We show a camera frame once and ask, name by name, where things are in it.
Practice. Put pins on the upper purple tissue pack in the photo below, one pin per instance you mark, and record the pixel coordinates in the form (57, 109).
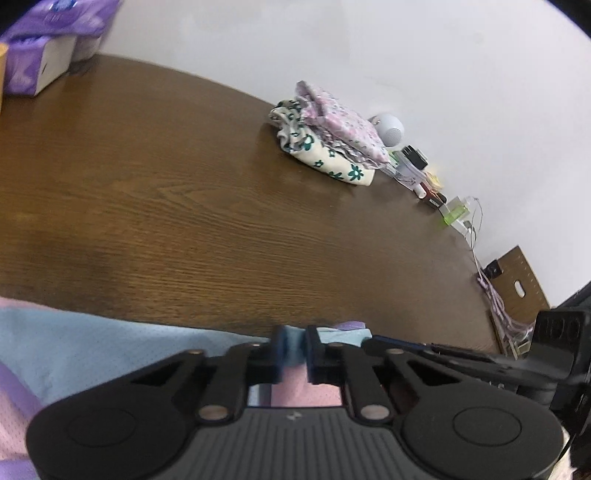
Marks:
(86, 18)

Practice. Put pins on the folded cream green-flower cloth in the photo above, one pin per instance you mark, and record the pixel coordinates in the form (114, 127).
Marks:
(299, 141)

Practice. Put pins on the lower purple tissue pack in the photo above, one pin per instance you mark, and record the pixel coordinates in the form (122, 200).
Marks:
(34, 63)

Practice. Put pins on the clear plastic container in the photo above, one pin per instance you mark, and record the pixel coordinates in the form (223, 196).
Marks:
(401, 169)

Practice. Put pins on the yellow ceramic mug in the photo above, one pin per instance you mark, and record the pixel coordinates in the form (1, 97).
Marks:
(3, 57)

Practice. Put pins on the small black box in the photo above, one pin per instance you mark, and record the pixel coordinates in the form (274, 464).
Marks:
(416, 157)

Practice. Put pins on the folded pink floral cloth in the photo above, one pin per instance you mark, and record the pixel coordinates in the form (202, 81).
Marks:
(341, 126)

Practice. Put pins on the brown perforated board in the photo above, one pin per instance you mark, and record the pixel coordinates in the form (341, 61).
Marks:
(519, 288)

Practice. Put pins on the dark brown small box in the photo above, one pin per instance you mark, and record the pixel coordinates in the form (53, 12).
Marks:
(430, 191)

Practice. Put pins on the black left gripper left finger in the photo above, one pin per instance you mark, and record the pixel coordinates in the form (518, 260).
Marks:
(266, 361)

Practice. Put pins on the purple tissue pack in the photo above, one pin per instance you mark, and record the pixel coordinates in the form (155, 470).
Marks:
(86, 18)
(34, 63)

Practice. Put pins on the white round lamp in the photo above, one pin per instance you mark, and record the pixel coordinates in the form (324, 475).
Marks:
(389, 129)

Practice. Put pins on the green perfume bottle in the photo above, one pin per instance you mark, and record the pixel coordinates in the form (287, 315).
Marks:
(454, 210)

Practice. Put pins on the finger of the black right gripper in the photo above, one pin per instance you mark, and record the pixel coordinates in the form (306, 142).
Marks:
(497, 370)

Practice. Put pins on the pink blue purple garment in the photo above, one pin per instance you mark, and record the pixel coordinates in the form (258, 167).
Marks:
(47, 355)

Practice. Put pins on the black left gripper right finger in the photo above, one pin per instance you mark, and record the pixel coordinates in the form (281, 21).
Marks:
(321, 360)

